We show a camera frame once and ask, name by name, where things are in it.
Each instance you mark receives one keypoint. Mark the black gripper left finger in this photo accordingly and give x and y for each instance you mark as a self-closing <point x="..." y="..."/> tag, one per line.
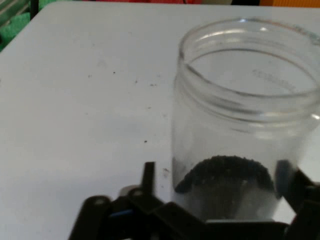
<point x="140" y="215"/>

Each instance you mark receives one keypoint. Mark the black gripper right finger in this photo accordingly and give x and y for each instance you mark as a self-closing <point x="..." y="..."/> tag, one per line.
<point x="307" y="200"/>

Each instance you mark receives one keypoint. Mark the black granules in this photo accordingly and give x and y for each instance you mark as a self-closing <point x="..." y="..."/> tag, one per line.
<point x="225" y="170"/>

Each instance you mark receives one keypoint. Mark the clear plastic jar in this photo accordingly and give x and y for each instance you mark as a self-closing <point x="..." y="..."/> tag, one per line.
<point x="200" y="125"/>

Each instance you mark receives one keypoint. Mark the orange giant building block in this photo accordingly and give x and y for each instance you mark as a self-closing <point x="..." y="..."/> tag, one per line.
<point x="287" y="2"/>

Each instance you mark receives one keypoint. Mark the green giant building block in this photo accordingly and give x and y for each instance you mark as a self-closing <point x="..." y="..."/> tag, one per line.
<point x="15" y="30"/>

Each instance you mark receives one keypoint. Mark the aluminium wall rail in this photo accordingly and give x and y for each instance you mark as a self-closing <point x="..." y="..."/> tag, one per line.
<point x="10" y="10"/>

